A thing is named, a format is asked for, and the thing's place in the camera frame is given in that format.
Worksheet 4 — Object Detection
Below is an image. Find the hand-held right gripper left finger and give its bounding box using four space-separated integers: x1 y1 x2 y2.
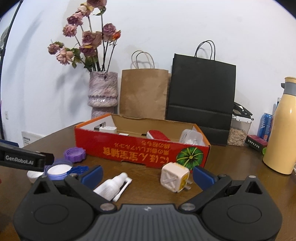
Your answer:
32 165 117 212

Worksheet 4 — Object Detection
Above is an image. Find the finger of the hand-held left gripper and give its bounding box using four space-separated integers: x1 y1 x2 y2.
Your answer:
37 152 55 172

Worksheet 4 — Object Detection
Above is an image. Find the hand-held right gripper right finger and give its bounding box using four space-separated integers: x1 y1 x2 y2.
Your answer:
179 165 264 212

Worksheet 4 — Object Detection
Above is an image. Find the blue lid with white liner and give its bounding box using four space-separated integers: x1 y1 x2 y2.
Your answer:
44 158 73 181

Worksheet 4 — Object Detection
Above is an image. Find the white ribbed bottle cap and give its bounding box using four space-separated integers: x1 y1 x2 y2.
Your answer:
26 170 44 183

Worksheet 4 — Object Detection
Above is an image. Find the small white spray bottle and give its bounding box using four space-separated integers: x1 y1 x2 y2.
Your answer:
93 173 133 202

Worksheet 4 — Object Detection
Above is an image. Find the beige cube plug adapter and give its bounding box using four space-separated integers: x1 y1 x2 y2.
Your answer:
160 162 193 193

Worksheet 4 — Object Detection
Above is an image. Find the white charger block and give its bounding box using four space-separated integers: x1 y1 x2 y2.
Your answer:
94 126 117 134

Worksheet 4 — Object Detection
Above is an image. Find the red cardboard box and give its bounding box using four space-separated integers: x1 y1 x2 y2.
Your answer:
74 113 211 169

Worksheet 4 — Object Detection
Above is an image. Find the red and white lint brush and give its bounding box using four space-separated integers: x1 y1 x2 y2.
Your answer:
147 130 172 142

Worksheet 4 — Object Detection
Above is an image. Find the dark blue jar lid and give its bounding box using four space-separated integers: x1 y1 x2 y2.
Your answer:
69 166 89 178

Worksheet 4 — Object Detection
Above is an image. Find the white poster board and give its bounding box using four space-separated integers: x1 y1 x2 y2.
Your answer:
21 131 43 147

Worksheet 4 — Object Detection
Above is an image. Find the purple jar lid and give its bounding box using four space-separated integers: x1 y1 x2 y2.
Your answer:
64 148 86 163

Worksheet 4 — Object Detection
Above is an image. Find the clear container of seeds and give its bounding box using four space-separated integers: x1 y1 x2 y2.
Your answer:
227 102 253 147

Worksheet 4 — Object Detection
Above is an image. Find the dark red small box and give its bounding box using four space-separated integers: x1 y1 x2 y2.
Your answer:
245 135 269 152

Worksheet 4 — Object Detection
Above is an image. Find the blue drink can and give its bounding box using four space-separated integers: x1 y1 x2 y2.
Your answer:
257 113 273 142

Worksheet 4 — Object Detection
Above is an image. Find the black paper bag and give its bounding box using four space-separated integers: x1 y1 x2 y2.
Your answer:
166 40 237 147

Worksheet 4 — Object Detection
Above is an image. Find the mottled purple ceramic vase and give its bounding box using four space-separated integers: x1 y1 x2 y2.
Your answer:
89 71 119 120

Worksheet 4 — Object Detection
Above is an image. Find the yellow thermos jug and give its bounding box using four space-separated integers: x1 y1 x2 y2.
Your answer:
262 77 296 175

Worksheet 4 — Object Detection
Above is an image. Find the brown paper bag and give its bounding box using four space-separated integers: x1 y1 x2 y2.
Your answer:
119 50 171 120

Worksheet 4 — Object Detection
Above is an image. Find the dried rose bouquet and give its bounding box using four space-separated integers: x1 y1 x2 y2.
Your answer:
48 0 121 72

